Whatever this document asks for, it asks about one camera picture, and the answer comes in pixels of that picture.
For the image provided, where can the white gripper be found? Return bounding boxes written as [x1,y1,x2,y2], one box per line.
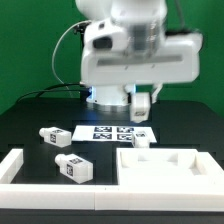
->
[81,33,203,103]

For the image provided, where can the white square tabletop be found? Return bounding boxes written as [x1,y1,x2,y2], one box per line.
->
[116,148,224,186]

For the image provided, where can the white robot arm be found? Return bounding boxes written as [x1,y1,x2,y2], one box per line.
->
[75,0,203,110]

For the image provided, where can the white marker sheet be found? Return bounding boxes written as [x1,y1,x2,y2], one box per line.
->
[72,125,157,143]

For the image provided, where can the white U-shaped fence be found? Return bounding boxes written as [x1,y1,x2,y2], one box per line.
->
[0,149,224,212]

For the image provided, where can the black cables on table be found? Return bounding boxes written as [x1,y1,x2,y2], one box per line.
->
[16,82,92,104]

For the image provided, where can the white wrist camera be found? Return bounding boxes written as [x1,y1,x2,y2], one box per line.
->
[84,20,114,50]

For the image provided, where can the grey camera cable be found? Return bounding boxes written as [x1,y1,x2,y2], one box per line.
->
[51,20,91,96]

